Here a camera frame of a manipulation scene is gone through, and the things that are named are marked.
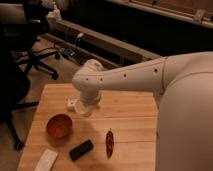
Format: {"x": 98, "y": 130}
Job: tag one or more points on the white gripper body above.
{"x": 90, "y": 97}

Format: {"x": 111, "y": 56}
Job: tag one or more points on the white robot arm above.
{"x": 184, "y": 83}

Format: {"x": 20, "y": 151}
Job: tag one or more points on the red-brown ceramic bowl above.
{"x": 59, "y": 126}

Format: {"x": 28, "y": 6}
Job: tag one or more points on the red chili pepper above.
{"x": 109, "y": 143}

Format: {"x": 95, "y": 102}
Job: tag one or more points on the black rectangular remote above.
{"x": 81, "y": 149}

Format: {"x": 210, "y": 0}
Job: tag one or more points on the dark chair at left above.
{"x": 14, "y": 86}

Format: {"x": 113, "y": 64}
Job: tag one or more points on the long wooden baseboard beam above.
{"x": 92, "y": 44}

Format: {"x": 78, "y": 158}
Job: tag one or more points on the white rectangular block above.
{"x": 46, "y": 161}

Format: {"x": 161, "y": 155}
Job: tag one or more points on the black office chair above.
{"x": 24, "y": 21}

